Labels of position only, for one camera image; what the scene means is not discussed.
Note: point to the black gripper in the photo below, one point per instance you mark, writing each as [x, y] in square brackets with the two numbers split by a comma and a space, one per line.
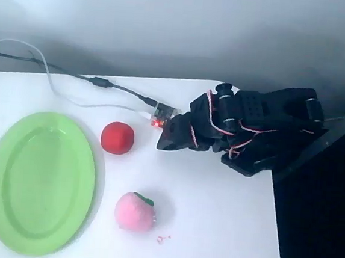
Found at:
[176, 131]

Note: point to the pink plush peach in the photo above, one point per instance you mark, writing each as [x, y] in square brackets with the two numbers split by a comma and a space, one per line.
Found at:
[135, 213]

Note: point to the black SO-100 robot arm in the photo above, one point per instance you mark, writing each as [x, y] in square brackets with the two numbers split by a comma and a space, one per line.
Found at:
[252, 112]

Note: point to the green oval plate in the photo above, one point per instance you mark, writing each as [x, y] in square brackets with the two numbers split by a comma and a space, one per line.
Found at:
[39, 183]

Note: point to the controller board with red LED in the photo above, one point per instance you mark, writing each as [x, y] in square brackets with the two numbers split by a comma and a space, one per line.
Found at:
[163, 114]

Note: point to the red plush ball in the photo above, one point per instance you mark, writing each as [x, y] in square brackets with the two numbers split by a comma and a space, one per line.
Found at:
[117, 137]

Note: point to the small pink thread scrap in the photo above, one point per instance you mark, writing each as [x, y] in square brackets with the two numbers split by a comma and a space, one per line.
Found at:
[160, 239]

